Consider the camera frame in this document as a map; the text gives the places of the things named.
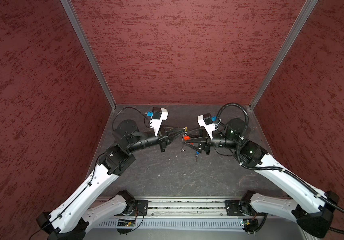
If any aluminium corner post left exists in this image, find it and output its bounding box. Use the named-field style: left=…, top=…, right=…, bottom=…
left=60, top=0, right=117, bottom=110

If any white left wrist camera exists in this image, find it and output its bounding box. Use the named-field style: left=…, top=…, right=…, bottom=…
left=147, top=107, right=168, bottom=137

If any silver keyring with keys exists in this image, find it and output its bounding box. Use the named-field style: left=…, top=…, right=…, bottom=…
left=181, top=129, right=188, bottom=153

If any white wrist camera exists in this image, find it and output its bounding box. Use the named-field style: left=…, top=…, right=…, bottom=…
left=147, top=107, right=168, bottom=137
left=197, top=113, right=218, bottom=140

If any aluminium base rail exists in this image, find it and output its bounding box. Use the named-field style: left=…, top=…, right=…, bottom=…
left=90, top=196, right=308, bottom=220

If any aluminium corner post right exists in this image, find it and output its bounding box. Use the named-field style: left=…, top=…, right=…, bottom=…
left=249, top=0, right=318, bottom=111

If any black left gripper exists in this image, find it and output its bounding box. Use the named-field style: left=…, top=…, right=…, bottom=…
left=127, top=123, right=184, bottom=152

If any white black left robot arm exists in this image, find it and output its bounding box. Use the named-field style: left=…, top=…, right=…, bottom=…
left=36, top=120, right=187, bottom=240

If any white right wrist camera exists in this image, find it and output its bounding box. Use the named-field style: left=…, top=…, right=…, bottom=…
left=197, top=113, right=218, bottom=140

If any aluminium corner post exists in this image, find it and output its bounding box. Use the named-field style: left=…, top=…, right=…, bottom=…
left=249, top=0, right=318, bottom=111
left=60, top=0, right=117, bottom=110

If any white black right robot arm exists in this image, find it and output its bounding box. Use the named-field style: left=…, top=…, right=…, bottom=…
left=183, top=116, right=339, bottom=239

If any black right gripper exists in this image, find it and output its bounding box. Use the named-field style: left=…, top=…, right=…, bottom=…
left=184, top=125, right=241, bottom=155

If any black corrugated cable conduit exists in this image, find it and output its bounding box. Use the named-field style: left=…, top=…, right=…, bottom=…
left=215, top=102, right=344, bottom=236

